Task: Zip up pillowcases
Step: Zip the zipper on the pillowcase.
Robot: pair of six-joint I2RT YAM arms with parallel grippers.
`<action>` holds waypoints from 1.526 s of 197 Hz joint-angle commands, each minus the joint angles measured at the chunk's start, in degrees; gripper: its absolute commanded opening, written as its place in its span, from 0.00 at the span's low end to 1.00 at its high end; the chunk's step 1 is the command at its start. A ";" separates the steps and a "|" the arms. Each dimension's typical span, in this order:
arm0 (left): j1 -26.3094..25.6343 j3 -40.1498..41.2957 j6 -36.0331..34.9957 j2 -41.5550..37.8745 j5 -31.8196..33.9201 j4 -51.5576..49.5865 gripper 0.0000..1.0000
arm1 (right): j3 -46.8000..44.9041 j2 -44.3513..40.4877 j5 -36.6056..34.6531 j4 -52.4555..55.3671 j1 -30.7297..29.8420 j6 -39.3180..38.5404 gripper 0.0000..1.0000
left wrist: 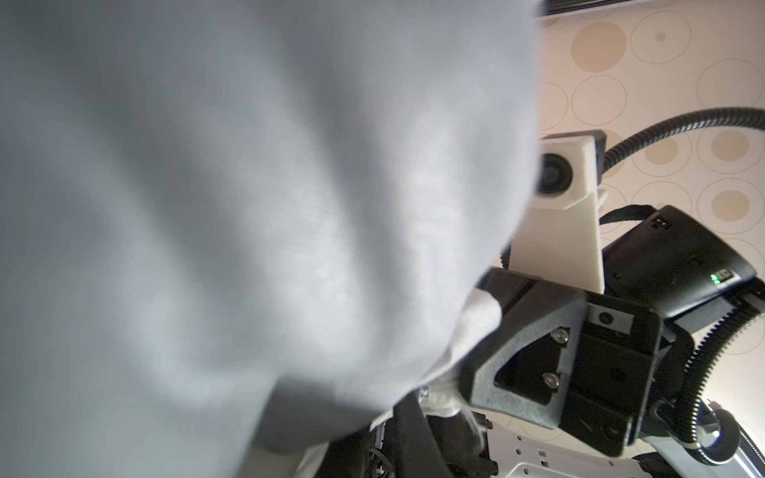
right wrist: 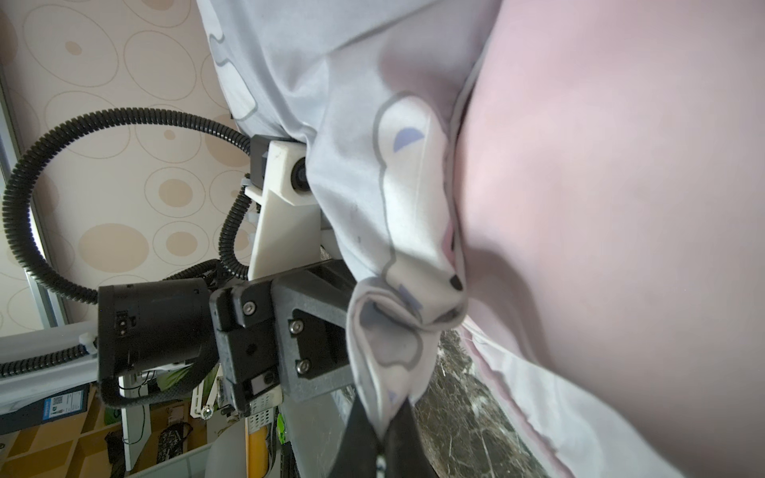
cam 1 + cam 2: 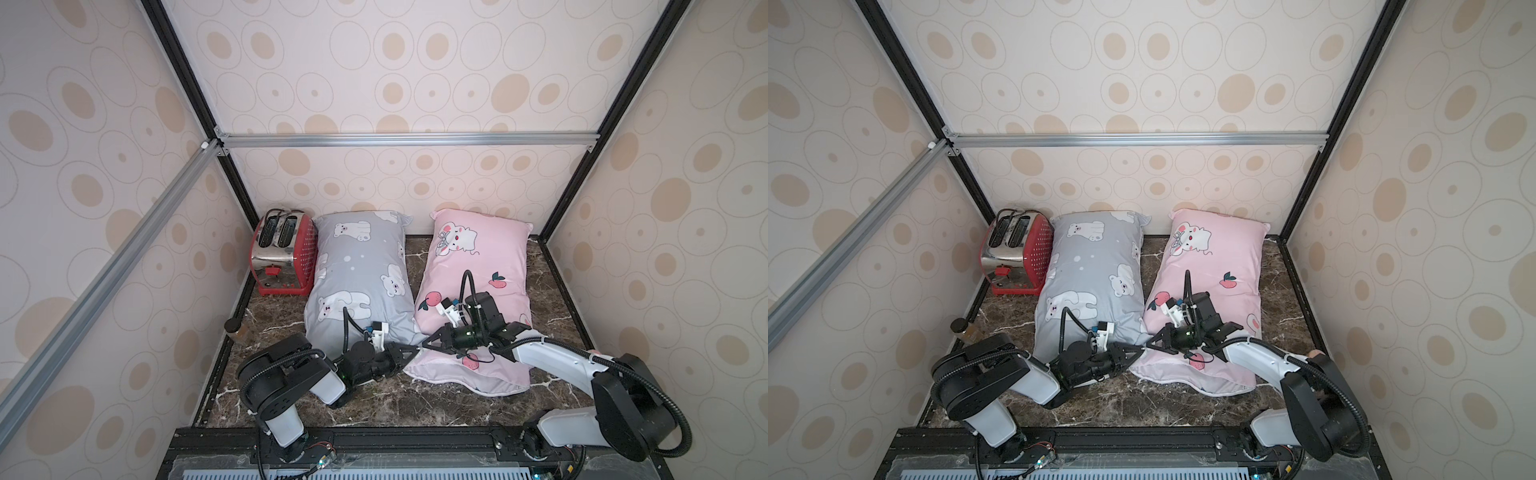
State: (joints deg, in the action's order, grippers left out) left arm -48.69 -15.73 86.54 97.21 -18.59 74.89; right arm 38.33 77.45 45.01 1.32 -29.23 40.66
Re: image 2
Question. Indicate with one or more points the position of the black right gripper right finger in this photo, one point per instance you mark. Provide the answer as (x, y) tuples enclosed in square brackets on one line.
[(403, 450)]

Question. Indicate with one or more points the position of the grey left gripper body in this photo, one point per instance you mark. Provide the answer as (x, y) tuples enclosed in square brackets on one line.
[(285, 331)]

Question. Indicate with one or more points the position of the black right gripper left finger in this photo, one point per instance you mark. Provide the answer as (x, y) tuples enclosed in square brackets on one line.
[(359, 449)]

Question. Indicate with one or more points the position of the grey polar bear pillow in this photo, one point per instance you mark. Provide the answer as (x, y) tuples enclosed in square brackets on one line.
[(376, 90)]

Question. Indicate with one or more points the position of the pink cat pillow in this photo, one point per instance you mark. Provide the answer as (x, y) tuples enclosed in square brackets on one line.
[(610, 187)]

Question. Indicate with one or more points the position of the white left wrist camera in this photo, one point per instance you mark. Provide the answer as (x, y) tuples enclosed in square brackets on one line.
[(288, 229)]

